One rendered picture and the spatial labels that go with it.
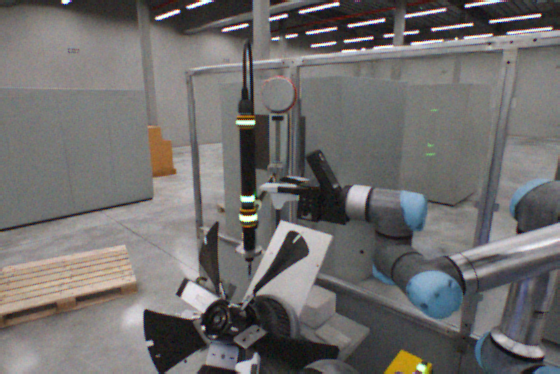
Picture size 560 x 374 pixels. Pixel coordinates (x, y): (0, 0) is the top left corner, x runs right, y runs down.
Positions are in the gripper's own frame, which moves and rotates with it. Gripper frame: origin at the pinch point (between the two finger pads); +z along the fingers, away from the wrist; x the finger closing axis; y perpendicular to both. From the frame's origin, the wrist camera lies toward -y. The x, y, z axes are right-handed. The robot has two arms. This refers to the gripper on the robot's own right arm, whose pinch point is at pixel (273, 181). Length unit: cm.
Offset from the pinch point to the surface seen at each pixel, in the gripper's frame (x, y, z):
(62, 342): 35, 167, 222
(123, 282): 103, 152, 239
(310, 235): 43, 32, 10
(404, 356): 28, 59, -31
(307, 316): 51, 75, 15
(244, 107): -1.7, -17.6, 7.1
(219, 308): -1.4, 41.7, 18.6
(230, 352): -3, 55, 14
